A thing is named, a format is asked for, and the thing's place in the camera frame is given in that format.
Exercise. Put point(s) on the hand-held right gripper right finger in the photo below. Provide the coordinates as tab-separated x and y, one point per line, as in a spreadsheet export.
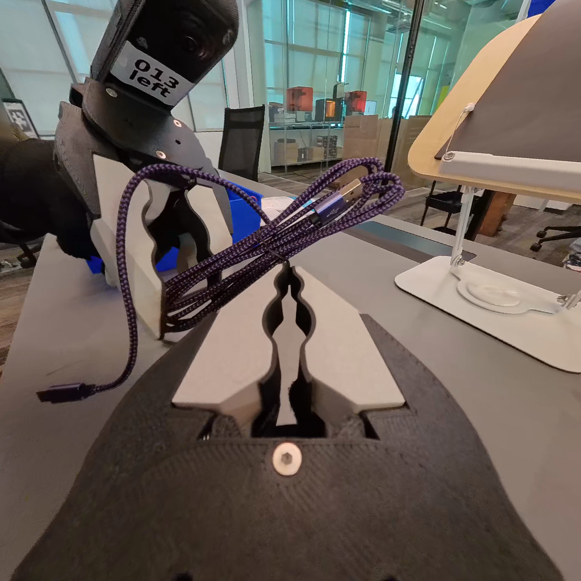
354	358

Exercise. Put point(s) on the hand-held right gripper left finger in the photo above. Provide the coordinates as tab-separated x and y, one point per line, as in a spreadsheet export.
227	358

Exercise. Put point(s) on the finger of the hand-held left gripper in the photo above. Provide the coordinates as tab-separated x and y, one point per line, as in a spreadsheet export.
218	222
136	272

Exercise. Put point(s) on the blue plastic bin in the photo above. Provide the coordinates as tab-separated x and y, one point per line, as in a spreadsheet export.
245	209

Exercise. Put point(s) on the black twist tie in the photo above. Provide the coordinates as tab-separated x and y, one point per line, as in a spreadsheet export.
278	256

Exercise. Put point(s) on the person's left forearm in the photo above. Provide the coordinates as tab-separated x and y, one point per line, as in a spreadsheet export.
36	195

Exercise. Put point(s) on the printed paper sheet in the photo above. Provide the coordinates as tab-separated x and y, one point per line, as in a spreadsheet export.
277	206

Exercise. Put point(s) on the black office chair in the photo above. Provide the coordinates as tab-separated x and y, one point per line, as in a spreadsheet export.
240	140

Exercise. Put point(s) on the small printed marker sign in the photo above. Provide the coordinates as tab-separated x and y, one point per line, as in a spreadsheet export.
20	118

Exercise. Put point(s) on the wide black table strip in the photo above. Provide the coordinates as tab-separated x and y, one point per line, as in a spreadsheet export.
408	240

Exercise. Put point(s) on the orange hooded printer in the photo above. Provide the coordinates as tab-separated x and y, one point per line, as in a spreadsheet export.
299	99
355	100

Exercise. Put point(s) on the white folding stand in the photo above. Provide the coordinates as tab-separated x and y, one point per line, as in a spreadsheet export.
499	317

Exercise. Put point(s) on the black orange lit printer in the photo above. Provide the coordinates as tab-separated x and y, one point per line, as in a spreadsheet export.
331	110

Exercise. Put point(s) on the large cardboard box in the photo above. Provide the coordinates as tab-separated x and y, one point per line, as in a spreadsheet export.
361	136

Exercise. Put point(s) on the black floor lamp stand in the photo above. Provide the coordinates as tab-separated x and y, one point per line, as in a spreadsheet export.
406	81

